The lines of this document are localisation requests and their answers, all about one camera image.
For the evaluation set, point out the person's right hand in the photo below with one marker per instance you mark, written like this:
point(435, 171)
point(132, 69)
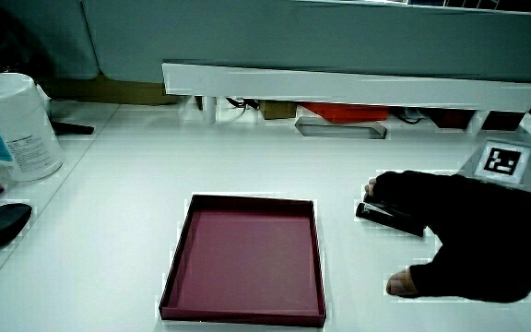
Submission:
point(473, 240)

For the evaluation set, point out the black stapler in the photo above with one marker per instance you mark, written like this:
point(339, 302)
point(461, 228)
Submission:
point(381, 215)

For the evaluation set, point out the grey desk partition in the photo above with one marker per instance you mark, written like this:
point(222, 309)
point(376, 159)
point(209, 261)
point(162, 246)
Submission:
point(293, 37)

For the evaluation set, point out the white desk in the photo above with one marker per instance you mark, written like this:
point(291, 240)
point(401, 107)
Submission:
point(132, 184)

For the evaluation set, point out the dark red box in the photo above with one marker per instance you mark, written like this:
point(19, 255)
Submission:
point(452, 118)

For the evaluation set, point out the orange box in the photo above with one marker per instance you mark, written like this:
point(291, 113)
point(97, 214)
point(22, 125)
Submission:
point(346, 112)

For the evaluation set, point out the white desktop riser shelf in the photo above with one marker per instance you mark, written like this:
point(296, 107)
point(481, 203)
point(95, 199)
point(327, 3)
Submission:
point(339, 87)

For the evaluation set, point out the maroon shallow tray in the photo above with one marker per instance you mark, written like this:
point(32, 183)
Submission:
point(247, 263)

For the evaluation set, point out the small brown box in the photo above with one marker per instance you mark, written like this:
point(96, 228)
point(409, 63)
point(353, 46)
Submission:
point(278, 110)

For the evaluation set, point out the brown cardboard box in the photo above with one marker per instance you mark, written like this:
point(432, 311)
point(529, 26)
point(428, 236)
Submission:
point(109, 91)

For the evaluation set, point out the flat black object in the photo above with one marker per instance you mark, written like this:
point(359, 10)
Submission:
point(72, 128)

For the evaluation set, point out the grey chair back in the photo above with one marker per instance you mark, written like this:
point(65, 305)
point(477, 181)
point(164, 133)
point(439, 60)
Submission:
point(49, 37)

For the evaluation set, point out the white wipes canister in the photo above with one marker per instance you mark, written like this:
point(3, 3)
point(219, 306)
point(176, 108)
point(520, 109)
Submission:
point(14, 129)

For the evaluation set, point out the black computer mouse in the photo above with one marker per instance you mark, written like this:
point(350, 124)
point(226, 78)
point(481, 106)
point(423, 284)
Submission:
point(0, 224)

